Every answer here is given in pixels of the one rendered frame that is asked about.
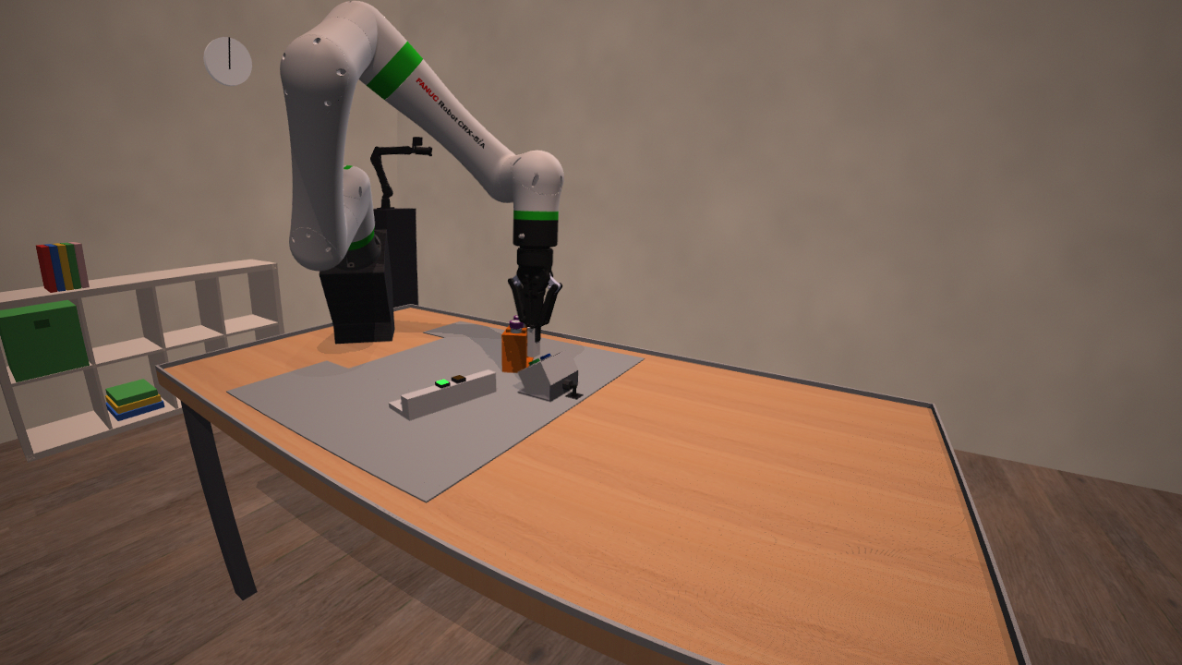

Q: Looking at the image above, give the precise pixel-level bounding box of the orange tube rack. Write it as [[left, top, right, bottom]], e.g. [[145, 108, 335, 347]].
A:
[[501, 326, 534, 373]]

